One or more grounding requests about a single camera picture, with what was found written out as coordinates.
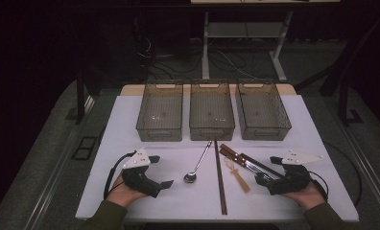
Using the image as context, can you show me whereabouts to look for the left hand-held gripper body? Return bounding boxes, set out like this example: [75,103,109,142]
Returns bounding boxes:
[121,148,163,198]

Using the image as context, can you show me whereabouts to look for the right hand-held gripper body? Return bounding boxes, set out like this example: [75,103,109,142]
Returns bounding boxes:
[268,149,324,196]

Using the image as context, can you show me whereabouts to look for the small light wooden spoon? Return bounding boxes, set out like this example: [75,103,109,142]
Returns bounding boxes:
[224,156,251,194]

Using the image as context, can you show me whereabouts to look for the metal spoon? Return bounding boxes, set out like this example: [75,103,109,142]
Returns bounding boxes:
[182,140,213,184]

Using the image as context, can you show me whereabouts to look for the clear grey plastic bin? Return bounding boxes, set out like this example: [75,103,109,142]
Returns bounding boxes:
[135,80,184,143]
[189,79,236,142]
[235,79,293,142]

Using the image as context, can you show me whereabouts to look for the person's right hand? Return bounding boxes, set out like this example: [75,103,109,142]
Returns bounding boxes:
[282,181,326,211]

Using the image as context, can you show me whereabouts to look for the person's left hand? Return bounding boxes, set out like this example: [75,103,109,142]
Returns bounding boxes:
[106,174,148,208]

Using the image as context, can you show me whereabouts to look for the black metal stand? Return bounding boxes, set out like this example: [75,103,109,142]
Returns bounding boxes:
[295,9,380,127]
[65,68,100,126]

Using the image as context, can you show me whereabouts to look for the white-legged desk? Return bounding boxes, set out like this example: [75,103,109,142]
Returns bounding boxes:
[190,0,341,82]

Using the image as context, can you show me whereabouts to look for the right hand-held gripper black cable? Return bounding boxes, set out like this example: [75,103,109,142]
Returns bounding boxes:
[307,171,330,202]

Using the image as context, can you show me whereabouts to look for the hand-held gripper black cable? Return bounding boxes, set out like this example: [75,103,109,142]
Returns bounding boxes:
[307,171,330,202]
[103,151,137,200]

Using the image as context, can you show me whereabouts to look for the left hand-held gripper black cable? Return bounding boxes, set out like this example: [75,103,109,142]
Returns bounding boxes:
[103,151,137,200]

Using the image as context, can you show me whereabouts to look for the thin black cable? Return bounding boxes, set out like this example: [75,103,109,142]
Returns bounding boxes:
[323,140,363,207]

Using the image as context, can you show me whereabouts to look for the metal floor rail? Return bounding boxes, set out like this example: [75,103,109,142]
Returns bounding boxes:
[336,119,380,221]
[23,95,96,230]

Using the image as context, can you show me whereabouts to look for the black floor cable bundle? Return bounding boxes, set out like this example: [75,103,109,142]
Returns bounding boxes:
[134,34,205,81]

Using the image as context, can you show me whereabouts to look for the white floor cable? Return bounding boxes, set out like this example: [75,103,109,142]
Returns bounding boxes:
[216,50,257,80]

